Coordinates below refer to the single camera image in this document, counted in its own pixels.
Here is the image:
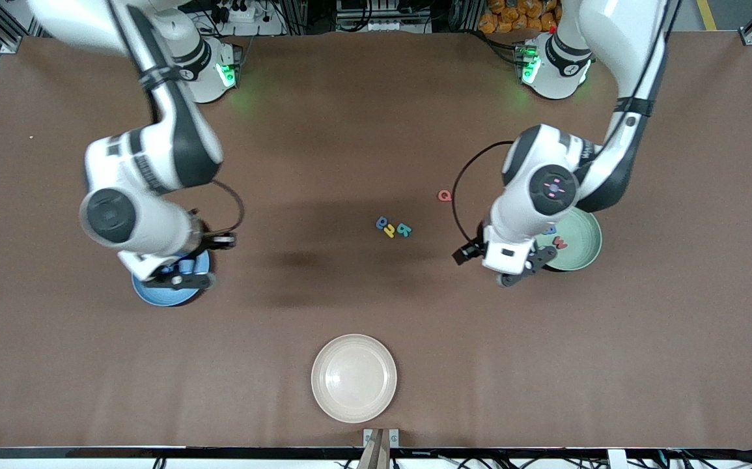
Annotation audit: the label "blue plate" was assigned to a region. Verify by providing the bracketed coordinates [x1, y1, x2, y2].
[132, 249, 212, 307]

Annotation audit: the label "green plate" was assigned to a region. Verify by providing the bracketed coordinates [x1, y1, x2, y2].
[535, 210, 604, 272]

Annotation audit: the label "beige plate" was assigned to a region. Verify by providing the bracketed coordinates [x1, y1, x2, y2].
[311, 334, 398, 424]

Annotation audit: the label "white power strip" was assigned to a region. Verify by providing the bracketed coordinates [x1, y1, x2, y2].
[206, 0, 285, 37]

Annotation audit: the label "orange bags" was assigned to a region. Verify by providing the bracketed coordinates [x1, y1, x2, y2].
[478, 0, 562, 35]

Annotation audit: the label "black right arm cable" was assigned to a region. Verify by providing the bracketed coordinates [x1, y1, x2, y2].
[187, 179, 245, 236]

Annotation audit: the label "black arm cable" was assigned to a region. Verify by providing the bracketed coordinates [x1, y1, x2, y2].
[451, 140, 516, 245]
[187, 179, 245, 236]

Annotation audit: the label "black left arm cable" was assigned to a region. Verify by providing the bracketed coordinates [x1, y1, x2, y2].
[451, 140, 516, 245]

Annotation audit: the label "metal table edge bracket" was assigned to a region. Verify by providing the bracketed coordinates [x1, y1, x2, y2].
[363, 428, 400, 448]

